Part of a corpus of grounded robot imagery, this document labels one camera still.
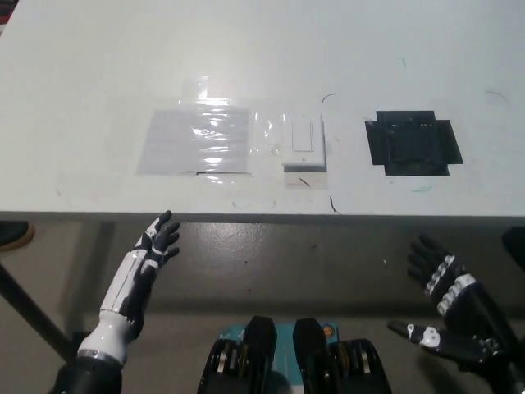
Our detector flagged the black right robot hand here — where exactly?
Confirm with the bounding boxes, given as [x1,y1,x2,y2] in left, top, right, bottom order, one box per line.
[387,233,514,370]

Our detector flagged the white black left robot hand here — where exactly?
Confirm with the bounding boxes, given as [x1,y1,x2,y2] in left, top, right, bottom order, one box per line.
[99,210,181,332]

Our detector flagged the white wall switch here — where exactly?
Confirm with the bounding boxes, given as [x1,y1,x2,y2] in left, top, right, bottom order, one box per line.
[281,113,328,172]

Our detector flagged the black table leg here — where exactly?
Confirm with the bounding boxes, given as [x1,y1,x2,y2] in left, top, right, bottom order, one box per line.
[0,262,95,366]

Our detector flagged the black shoe tan sole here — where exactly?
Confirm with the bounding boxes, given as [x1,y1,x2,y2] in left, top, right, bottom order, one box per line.
[0,220,36,251]

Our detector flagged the black tape patch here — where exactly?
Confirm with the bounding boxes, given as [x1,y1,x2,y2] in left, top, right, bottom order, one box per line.
[363,109,463,177]

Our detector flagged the clear tape film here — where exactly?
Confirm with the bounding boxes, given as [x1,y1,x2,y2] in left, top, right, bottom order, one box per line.
[104,75,288,188]

